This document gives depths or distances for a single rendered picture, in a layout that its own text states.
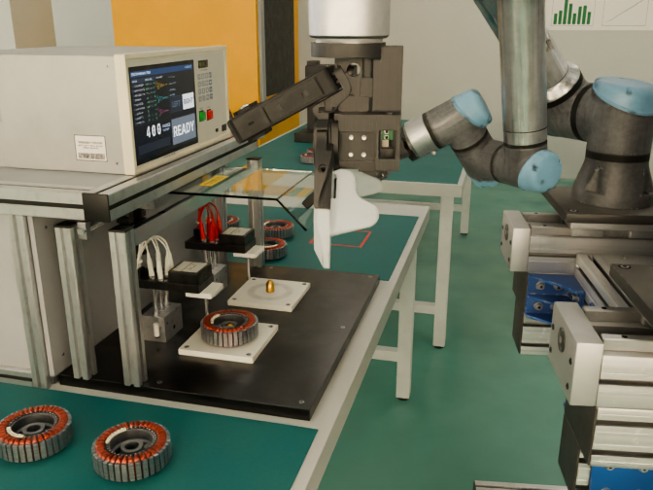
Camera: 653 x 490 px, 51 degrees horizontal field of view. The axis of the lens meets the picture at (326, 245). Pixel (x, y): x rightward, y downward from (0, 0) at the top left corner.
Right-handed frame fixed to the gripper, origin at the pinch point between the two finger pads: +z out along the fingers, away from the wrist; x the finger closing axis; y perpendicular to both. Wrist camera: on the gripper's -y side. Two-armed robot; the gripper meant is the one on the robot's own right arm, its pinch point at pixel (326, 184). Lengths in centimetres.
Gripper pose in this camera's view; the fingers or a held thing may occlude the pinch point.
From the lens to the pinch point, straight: 140.7
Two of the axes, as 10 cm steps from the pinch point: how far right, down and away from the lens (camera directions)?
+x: 4.8, 8.6, 1.5
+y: -2.6, 3.1, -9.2
